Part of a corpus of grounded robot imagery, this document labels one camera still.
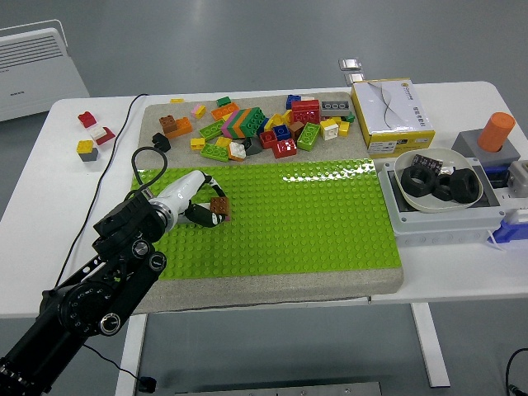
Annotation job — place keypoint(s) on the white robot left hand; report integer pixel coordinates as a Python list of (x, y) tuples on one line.
[(181, 189)]

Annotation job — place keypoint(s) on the brown square brick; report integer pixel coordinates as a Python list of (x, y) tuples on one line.
[(167, 123), (220, 205), (296, 129)]

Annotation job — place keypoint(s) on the black square brick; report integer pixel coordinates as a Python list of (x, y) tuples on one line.
[(161, 141)]

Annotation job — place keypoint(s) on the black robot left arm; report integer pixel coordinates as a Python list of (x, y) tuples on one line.
[(128, 222)]

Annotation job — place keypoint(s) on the yellow square brick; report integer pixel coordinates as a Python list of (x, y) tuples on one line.
[(198, 142), (85, 146), (343, 128), (275, 121), (223, 141), (288, 116)]

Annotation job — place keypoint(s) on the lime green long brick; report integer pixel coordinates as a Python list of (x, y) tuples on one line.
[(212, 129), (308, 136), (214, 152)]

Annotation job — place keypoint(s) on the white and orange brick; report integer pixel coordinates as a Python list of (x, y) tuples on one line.
[(237, 150)]

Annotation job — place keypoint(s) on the pink and yellow brick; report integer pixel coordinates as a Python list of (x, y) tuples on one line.
[(198, 110)]

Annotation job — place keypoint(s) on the dark grey sloped brick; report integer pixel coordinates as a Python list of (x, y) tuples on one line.
[(252, 147)]

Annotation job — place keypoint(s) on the long orange brick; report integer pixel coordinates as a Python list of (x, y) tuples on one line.
[(224, 111)]

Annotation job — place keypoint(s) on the red sloped brick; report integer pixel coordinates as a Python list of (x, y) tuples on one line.
[(108, 137)]

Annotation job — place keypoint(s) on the striped multicolour brick stack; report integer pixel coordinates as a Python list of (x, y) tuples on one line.
[(243, 121)]

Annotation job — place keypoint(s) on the grey square brick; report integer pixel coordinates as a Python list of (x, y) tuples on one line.
[(91, 156)]

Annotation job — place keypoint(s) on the small white brick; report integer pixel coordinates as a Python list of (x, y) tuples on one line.
[(98, 132)]

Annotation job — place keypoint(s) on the small blue brick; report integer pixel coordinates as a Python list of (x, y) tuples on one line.
[(262, 125)]

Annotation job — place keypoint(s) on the glossy red square brick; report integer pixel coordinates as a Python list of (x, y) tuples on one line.
[(284, 149)]

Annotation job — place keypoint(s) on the green studded baseplate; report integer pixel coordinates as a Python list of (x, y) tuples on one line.
[(288, 227)]

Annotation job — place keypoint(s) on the blue square brick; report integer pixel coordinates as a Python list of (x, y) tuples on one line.
[(281, 132), (293, 101)]

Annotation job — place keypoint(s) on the large red brick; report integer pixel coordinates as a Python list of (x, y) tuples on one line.
[(306, 110)]

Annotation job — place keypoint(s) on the flat white brick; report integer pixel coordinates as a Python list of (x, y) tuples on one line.
[(307, 98)]

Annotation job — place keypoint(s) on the yellow and white brick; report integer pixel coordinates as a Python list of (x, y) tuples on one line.
[(330, 130)]

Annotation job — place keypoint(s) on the long grey brick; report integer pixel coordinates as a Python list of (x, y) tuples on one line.
[(335, 108)]

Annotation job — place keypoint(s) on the small dark green brick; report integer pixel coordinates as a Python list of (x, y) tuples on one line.
[(350, 117)]

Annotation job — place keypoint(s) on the grey-brown foam mat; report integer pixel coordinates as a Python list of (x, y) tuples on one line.
[(247, 293)]

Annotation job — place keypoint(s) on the white table leg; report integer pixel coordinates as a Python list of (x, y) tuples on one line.
[(134, 354), (431, 346)]

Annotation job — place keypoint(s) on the white panel heater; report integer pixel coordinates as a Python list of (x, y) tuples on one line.
[(37, 74)]

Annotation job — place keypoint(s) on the silver floor socket plate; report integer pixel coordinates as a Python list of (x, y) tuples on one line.
[(354, 78), (350, 64)]

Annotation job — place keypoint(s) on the white and yellow cardboard box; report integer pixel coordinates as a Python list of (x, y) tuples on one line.
[(392, 111)]

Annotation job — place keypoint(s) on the large black nut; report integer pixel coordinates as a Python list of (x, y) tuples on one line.
[(418, 183), (464, 185)]

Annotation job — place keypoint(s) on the dark circuit board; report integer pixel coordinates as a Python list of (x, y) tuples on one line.
[(427, 162)]

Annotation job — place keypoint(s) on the grey junction box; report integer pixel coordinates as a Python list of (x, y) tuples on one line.
[(433, 229)]

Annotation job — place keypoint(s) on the small black nut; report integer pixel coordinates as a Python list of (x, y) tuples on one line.
[(442, 189)]

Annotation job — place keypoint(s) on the white bowl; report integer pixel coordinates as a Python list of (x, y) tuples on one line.
[(458, 157)]

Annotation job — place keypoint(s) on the grey holder block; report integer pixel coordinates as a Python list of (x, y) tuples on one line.
[(466, 142)]

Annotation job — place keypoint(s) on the dark blue block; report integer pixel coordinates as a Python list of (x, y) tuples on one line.
[(497, 175)]

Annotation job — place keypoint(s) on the orange cylinder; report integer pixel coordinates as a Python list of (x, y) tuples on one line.
[(496, 132)]

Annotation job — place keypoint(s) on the blue and white device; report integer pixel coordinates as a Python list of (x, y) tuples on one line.
[(511, 233)]

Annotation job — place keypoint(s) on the grey connector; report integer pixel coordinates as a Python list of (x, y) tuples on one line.
[(519, 175)]

